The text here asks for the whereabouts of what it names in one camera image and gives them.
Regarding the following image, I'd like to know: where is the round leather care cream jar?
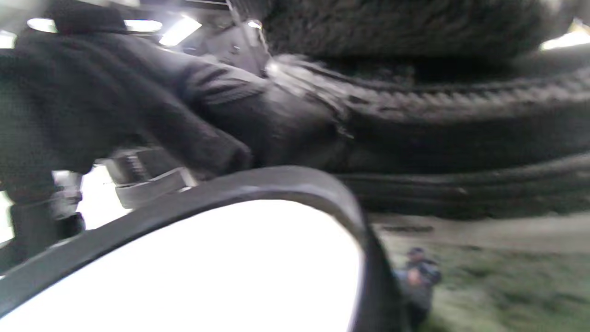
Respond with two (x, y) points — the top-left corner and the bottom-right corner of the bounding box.
(0, 166), (408, 332)

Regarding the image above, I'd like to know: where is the person's left hand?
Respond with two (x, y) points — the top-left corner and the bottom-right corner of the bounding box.
(0, 0), (268, 203)

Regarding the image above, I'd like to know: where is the red and grey polishing mitt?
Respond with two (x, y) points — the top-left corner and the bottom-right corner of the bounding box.
(260, 0), (590, 63)

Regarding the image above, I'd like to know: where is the printed newspaper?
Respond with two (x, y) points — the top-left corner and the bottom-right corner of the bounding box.
(369, 210), (590, 332)

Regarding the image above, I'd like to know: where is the black leather loafer shoe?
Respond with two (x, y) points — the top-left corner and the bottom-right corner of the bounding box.
(194, 46), (590, 221)

